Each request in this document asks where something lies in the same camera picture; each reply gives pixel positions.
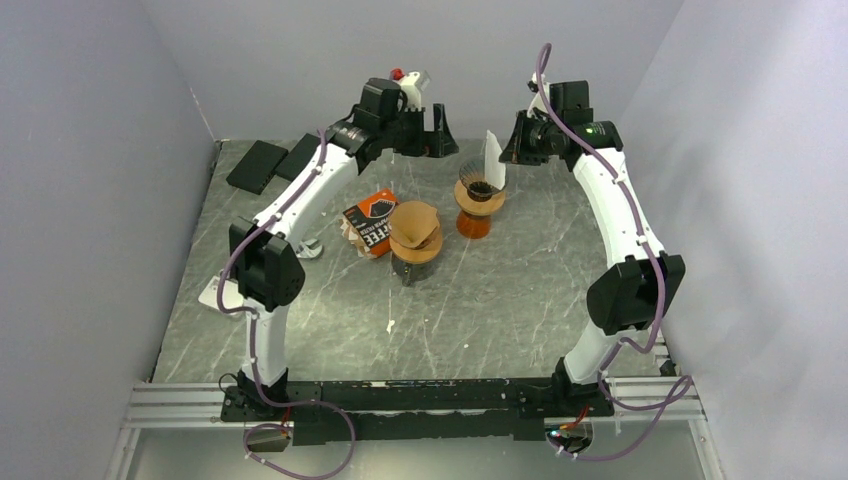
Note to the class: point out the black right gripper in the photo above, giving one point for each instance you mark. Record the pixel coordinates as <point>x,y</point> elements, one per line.
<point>516,152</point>

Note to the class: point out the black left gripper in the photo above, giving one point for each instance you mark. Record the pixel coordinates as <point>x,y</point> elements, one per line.
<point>438,142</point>

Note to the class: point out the white paper coffee filter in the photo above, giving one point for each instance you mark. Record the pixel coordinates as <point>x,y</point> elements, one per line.
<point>494,172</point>

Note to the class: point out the brown paper coffee filter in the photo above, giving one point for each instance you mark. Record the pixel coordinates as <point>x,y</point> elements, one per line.
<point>414,220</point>

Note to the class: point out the wooden dripper ring holder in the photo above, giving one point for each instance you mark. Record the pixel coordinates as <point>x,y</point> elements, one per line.
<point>426,251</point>

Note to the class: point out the grey glass pitcher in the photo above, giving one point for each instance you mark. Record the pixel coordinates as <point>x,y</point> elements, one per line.
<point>411,273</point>

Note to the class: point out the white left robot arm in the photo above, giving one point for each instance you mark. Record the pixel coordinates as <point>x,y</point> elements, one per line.
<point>263,263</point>

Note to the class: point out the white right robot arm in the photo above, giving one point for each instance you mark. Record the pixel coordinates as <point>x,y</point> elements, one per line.
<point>641,278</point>

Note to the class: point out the orange coffee filter box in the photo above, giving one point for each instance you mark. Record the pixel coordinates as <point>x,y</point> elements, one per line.
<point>365,224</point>

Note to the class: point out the orange glass with wooden band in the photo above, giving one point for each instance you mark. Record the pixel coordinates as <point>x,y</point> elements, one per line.
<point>473,226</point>

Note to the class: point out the white small device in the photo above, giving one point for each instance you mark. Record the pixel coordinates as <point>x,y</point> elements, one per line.
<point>231,298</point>

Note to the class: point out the red handled adjustable wrench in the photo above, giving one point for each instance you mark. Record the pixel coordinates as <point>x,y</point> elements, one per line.
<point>309,249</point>

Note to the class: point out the black network switch box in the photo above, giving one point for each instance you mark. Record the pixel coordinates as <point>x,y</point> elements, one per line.
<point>257,167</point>

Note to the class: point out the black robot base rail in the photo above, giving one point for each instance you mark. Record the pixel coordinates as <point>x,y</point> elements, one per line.
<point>523,409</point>

